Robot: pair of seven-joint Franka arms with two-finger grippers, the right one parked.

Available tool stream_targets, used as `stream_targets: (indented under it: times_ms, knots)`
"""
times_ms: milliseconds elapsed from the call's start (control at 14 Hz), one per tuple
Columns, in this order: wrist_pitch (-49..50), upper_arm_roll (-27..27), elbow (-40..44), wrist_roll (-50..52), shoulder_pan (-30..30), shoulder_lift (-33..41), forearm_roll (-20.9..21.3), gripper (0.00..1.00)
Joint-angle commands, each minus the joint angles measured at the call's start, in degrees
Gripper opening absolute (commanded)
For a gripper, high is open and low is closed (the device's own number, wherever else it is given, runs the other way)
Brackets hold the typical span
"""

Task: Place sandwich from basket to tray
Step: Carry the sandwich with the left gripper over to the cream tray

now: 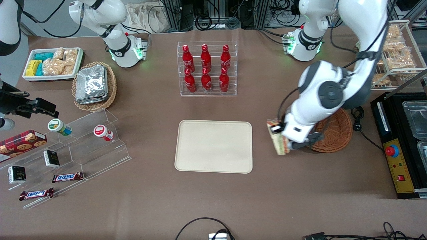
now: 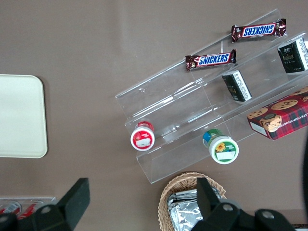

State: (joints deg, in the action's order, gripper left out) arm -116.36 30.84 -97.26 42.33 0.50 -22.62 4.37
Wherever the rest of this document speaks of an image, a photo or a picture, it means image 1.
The red cookie box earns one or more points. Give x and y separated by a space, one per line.
20 143

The clear plastic container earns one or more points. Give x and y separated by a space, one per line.
423 153
417 120

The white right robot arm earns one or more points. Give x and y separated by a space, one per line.
115 13

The beige plastic tray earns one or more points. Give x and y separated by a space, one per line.
213 146

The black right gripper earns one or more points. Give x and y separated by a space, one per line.
11 104

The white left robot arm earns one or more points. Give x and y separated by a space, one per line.
328 93

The silver foil pack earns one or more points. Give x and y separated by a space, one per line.
91 101
91 81

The white rectangular snack bin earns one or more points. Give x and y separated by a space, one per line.
50 78

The teal snack pack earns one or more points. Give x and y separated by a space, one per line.
39 69
44 56

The tan oval wicker basket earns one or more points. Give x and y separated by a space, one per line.
112 86

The triangle sandwich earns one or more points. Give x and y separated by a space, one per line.
281 144

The red lid yogurt cup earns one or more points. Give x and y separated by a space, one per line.
100 130

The red cola bottle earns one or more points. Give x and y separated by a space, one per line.
224 81
205 58
226 58
206 81
187 60
190 83

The white cloth bag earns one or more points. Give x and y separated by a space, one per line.
146 16

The brown round wicker basket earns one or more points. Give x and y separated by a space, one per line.
337 133

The aluminium frame post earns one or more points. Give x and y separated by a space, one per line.
262 13
176 15

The yellow snack pack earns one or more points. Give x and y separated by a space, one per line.
32 68

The brown Snickers bar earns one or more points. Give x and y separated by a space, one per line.
36 194
67 177

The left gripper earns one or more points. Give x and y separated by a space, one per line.
279 127

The small grey device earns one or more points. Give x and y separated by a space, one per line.
218 237

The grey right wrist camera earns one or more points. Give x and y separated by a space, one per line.
6 124

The clear acrylic bottle rack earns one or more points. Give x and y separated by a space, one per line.
206 94

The clear acrylic stepped shelf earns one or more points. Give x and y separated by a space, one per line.
100 156

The black sealing machine yellow panel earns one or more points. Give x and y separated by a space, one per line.
398 166

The small black box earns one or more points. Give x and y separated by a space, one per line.
51 158
17 174

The green lid yogurt cup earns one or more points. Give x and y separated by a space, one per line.
56 126

